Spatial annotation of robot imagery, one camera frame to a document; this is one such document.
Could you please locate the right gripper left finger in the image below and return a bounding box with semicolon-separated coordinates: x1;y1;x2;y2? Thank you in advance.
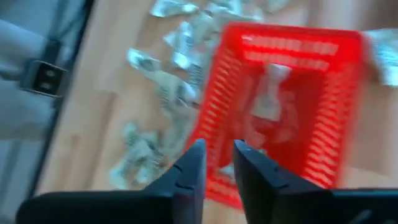
15;139;207;224

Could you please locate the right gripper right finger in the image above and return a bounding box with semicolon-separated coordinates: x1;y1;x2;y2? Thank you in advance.
233;139;398;224

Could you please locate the green-white stevia packet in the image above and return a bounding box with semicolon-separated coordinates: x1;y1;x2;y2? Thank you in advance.
150;0;200;18
203;0;265;23
108;158;165;191
251;63;293;123
139;68;201;108
121;122;169;162
362;28;398;87
163;21;205;70
126;47;162;72
219;163;236;181

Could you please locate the red plastic basket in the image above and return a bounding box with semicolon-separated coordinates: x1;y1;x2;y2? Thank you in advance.
185;21;371;211

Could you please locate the grey metal bracket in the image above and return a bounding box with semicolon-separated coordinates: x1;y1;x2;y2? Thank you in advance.
20;58;68;98

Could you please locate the black aluminium table frame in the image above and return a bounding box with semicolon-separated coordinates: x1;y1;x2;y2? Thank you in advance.
26;0;96;200

